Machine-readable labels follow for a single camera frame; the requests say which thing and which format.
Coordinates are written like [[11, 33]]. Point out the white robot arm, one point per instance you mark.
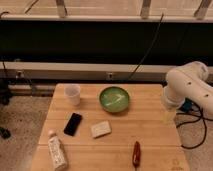
[[186, 81]]

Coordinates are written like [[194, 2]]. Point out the translucent plastic cup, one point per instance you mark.
[[72, 92]]

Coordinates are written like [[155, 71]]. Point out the wall outlet box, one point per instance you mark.
[[109, 76]]

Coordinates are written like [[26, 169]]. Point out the black smartphone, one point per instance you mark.
[[72, 124]]

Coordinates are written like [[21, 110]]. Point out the green bowl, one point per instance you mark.
[[114, 99]]

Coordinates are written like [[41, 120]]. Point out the translucent yellowish gripper finger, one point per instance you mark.
[[169, 116]]

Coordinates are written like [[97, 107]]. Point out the black object at left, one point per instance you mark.
[[4, 133]]

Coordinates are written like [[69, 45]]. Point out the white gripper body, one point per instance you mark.
[[171, 99]]

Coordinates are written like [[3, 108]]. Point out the white patterned bottle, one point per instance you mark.
[[57, 152]]

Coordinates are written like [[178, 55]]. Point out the blue power adapter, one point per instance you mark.
[[187, 106]]

